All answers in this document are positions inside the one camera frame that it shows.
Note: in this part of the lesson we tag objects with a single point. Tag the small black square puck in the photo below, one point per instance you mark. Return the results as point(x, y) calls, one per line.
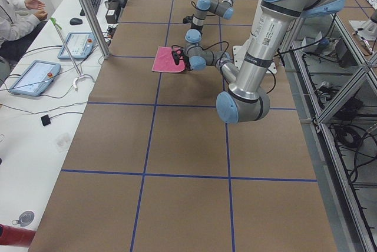
point(45, 120)

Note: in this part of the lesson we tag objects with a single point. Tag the red cylinder object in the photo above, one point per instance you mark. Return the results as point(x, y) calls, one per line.
point(17, 237)

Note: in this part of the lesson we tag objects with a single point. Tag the aluminium frame rack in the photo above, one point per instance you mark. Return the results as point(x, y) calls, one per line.
point(333, 77)

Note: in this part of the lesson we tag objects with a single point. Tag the black computer mouse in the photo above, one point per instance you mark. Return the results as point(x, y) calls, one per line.
point(76, 21)

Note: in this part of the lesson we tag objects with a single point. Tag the far teach pendant tablet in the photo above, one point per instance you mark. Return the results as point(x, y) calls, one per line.
point(80, 44)

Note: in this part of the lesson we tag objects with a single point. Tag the black box white label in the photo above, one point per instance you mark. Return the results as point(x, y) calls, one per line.
point(113, 12)

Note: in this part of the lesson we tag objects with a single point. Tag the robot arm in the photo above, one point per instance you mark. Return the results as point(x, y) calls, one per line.
point(244, 99)
point(222, 8)

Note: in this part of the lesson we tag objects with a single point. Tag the seated person white hoodie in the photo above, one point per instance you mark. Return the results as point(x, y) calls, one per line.
point(21, 22)

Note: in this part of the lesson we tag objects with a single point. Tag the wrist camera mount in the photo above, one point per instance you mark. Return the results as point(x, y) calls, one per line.
point(177, 53)
point(187, 19)

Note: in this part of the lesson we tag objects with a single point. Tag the teach pendant tablet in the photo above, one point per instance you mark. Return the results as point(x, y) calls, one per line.
point(36, 78)
point(80, 44)

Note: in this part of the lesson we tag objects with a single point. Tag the near teach pendant tablet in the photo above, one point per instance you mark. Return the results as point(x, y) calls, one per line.
point(36, 78)

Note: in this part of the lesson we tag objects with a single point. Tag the pink grey-backed towel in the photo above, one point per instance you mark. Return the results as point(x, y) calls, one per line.
point(164, 61)

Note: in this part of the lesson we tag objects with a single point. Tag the round metal badge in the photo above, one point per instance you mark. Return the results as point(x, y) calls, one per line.
point(25, 219)

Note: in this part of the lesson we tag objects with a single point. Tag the aluminium frame post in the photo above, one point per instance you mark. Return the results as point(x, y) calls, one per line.
point(95, 27)

